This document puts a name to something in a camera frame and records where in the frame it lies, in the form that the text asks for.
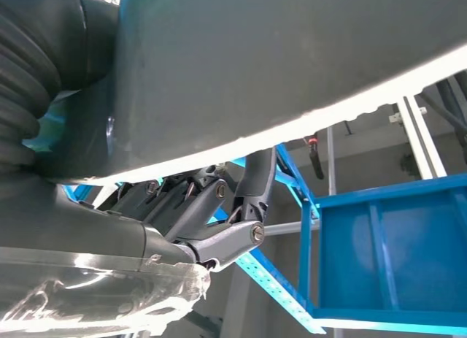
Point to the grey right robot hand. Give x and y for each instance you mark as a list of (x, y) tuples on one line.
[(72, 229)]

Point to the blue metal shelf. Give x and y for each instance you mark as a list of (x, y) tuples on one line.
[(401, 253)]

